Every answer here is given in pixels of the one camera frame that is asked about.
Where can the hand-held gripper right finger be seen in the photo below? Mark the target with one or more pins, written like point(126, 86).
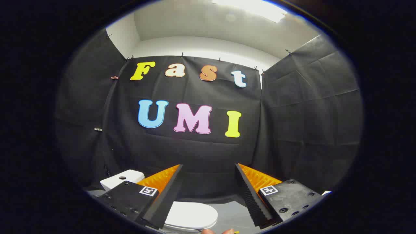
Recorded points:
point(248, 195)

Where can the white toilet lid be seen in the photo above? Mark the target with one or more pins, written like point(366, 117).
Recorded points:
point(193, 214)

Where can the white ceramic toilet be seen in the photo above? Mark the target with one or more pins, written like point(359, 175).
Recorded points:
point(122, 180)

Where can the black backdrop cloth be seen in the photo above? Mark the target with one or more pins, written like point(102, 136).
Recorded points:
point(195, 152)

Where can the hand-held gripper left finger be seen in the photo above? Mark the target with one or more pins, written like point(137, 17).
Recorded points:
point(169, 191)

